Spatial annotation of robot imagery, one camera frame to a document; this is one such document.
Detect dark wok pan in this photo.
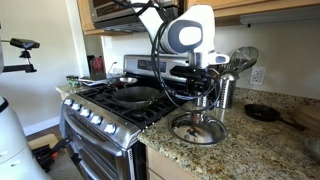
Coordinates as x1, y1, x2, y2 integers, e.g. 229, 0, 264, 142
112, 85, 170, 110

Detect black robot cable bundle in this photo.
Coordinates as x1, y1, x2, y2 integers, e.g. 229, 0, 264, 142
111, 0, 222, 112

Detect steel mesh skimmer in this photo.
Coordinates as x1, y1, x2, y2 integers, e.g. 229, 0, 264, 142
229, 46, 260, 73

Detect black and orange clamp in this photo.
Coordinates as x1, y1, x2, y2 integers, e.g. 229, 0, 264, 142
31, 135, 74, 173

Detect round wooden boards stack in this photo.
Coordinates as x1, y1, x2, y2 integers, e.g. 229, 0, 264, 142
293, 104, 320, 133

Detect stainless steel microwave hood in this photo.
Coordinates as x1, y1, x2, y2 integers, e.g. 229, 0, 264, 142
88, 0, 181, 33

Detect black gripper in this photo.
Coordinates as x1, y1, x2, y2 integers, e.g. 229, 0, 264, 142
185, 77, 209, 108

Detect glass pan lid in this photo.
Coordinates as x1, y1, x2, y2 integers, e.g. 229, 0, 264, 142
168, 109, 229, 146

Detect perforated steel utensil holder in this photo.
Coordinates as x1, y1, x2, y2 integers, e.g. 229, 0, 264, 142
195, 94, 216, 108
214, 74, 237, 110

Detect black stereo camera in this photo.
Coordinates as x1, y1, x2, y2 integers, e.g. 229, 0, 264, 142
9, 37, 41, 51

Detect black cast iron skillet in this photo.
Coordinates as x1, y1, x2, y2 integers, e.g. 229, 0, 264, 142
244, 103, 307, 132

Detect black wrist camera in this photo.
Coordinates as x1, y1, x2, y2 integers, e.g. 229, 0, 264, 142
169, 65, 212, 80

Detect light wooden base cabinet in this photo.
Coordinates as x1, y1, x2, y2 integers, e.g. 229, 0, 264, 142
145, 144, 201, 180

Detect stainless steel gas range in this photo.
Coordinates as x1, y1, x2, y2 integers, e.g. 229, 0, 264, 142
59, 54, 198, 180

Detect small jar with dark lid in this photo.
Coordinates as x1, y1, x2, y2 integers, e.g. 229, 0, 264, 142
65, 74, 81, 88

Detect red cloth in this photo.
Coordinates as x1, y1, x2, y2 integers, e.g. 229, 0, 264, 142
91, 55, 105, 73

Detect steel oven door handle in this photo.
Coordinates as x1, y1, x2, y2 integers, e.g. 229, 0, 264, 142
60, 107, 124, 158

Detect light wooden board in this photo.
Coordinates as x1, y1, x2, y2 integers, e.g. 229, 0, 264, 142
27, 133, 60, 151

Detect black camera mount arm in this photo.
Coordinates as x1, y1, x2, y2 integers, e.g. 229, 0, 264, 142
0, 49, 38, 74

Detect small steel bowl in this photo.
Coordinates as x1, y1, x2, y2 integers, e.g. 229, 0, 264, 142
303, 135, 320, 163

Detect flat grey countertop appliance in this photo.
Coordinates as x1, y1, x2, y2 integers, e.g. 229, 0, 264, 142
79, 77, 113, 87

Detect white wall outlet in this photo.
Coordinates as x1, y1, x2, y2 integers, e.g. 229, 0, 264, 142
249, 65, 267, 86

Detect steel ladle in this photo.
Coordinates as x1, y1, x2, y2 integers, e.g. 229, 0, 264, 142
219, 70, 240, 82

